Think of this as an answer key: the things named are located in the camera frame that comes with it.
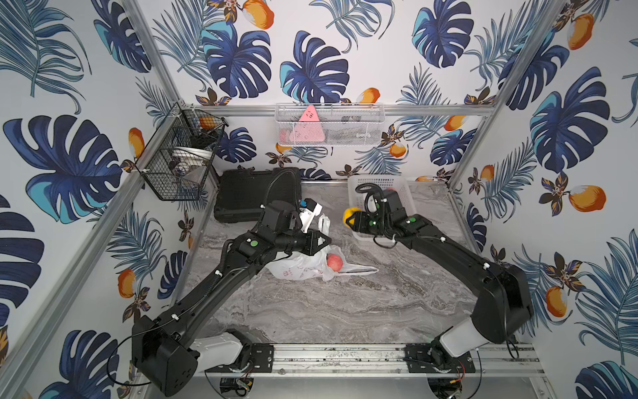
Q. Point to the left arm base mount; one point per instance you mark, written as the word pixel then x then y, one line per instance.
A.
pixel 252 358

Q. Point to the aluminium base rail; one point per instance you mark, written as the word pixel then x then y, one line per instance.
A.
pixel 350 360

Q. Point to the black tool case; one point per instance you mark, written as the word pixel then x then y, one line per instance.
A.
pixel 242 193

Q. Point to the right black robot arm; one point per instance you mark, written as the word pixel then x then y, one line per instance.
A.
pixel 503 300

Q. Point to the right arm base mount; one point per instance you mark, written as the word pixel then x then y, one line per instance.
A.
pixel 431 357

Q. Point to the white plastic bag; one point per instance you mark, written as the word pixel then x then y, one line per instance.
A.
pixel 297 266

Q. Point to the white plastic basket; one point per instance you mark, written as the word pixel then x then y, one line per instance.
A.
pixel 404 217

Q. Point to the yellow apple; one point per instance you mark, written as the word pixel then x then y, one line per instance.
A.
pixel 349 217

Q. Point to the clear wall shelf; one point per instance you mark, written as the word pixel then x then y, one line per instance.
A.
pixel 344 124

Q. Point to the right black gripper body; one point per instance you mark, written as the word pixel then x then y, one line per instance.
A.
pixel 370 224

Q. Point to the black wire basket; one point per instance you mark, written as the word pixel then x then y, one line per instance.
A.
pixel 179 159

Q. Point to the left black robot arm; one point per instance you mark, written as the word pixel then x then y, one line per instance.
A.
pixel 162 348

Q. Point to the pink triangle card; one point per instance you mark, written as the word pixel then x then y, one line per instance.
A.
pixel 308 129

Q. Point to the pink peach front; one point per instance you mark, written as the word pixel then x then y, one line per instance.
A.
pixel 335 262

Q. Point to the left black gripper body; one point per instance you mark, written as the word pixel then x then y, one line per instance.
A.
pixel 309 239

